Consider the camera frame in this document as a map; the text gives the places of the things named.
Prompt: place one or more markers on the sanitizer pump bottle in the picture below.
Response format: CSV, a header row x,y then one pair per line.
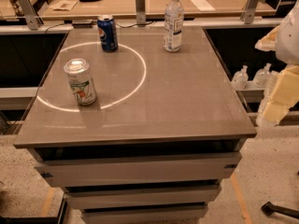
x,y
240,79
261,76

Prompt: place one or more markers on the right sanitizer pump bottle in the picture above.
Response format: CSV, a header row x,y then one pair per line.
x,y
261,76

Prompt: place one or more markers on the left sanitizer pump bottle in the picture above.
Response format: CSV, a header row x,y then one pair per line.
x,y
240,79

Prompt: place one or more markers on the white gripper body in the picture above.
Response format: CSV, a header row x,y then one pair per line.
x,y
289,41

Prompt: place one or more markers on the grey drawer cabinet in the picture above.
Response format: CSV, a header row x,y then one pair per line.
x,y
164,131

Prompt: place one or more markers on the tan card on desk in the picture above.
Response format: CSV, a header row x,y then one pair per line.
x,y
63,5

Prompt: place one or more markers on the middle metal bracket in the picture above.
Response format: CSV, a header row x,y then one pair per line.
x,y
140,8

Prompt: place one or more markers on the black office chair base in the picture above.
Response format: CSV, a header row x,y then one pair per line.
x,y
269,209

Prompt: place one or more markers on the white green soda can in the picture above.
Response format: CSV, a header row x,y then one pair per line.
x,y
80,81

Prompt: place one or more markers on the white paper note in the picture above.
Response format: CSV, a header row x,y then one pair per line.
x,y
203,5

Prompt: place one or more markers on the left metal bracket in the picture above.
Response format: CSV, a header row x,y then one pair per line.
x,y
32,19

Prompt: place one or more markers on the clear plastic water bottle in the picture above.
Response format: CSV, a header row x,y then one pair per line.
x,y
173,24

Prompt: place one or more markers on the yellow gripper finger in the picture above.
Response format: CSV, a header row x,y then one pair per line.
x,y
284,95
268,42

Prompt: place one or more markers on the blue pepsi can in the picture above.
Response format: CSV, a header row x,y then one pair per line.
x,y
107,33

